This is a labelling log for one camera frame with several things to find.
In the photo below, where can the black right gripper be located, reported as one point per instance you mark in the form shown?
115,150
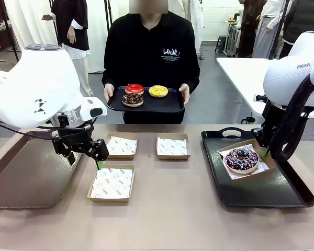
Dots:
270,116

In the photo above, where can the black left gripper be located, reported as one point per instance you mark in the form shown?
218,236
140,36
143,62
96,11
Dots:
76,137

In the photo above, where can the kraft paper food box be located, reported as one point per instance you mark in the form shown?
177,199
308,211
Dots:
270,163
172,157
123,157
108,199

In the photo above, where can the purple glazed sprinkle donut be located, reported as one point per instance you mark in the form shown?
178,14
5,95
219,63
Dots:
234,162

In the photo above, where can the chocolate donut with nuts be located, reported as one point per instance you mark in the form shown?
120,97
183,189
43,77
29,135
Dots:
132,100

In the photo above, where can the red glazed donut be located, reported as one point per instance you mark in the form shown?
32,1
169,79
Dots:
134,89

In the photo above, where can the small black serving tray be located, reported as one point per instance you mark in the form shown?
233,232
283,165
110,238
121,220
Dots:
159,104

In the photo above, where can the yellow glazed donut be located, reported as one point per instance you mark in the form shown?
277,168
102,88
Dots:
158,91

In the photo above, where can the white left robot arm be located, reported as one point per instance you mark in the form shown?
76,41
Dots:
42,78

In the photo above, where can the person's left forearm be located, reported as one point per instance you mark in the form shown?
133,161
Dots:
191,68

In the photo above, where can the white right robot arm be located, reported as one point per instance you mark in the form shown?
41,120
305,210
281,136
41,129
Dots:
282,78

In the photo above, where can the large black serving tray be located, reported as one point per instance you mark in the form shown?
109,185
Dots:
251,193

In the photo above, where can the brown plastic serving tray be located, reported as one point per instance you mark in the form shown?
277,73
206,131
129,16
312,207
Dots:
28,177

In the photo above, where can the person's right hand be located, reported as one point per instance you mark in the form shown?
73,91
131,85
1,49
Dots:
109,91

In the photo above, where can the person's left hand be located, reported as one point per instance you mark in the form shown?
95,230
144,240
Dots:
185,94

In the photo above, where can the white side table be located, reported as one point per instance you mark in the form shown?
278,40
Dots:
240,78

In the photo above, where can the dark grey plastic stool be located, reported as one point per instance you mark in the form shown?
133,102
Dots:
221,43

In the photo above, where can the black slanted pole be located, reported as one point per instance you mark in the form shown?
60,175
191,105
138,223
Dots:
278,31

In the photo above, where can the person in black shirt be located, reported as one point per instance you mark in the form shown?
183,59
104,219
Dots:
146,52

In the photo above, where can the person in brown coat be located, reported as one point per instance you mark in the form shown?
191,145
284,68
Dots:
248,26

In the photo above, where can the mannequin in black top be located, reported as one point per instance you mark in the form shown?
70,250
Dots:
73,31

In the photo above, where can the person in dark green jacket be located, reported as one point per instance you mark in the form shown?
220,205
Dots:
301,23

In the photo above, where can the white backdrop curtain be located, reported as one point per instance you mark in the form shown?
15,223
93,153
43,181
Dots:
31,26

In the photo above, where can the white hanging coat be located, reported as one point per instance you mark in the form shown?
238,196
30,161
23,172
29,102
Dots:
197,23

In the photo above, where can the black light stand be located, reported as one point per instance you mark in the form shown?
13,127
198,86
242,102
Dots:
109,13

